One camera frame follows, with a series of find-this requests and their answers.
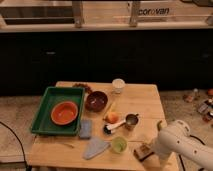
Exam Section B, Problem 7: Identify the wooden block eraser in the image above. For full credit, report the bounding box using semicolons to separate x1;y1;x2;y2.
133;143;154;162

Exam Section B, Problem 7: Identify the metal measuring cup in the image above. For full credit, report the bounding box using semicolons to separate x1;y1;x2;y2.
125;114;139;131

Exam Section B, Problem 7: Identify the small green cup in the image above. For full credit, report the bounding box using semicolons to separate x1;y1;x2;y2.
111;137;127;154

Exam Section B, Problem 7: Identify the white paper cup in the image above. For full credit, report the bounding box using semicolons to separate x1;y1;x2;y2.
112;78;125;94

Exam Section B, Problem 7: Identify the black cable left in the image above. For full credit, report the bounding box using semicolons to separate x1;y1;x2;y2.
0;121;32;171

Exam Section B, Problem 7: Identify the green plastic tray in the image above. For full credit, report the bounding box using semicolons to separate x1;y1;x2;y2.
31;87;85;136

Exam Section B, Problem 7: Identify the black cable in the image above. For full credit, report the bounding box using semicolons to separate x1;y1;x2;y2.
178;133;208;171
0;121;32;171

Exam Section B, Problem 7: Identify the brown dried item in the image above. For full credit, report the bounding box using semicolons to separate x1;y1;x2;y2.
72;83;93;94

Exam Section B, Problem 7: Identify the grey folded cloth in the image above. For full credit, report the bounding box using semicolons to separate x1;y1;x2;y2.
83;137;110;160

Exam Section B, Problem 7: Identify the orange fruit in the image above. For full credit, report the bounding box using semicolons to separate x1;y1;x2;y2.
106;112;119;124

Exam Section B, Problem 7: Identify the black white brush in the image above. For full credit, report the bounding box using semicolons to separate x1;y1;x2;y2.
103;120;125;135

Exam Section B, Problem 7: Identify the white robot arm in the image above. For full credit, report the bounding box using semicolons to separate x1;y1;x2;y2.
151;120;213;171

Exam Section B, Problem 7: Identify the green pepper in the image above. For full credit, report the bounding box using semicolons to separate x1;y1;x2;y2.
157;120;163;131

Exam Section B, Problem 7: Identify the black cable right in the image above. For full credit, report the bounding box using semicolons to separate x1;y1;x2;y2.
178;133;208;171

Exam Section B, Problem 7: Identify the orange bowl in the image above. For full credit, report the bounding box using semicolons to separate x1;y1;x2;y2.
50;101;78;125

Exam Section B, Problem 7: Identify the blue grey sponge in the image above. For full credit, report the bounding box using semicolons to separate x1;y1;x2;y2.
79;120;92;139

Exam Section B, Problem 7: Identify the yellow banana piece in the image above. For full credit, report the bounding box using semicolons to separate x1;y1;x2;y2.
108;102;116;115

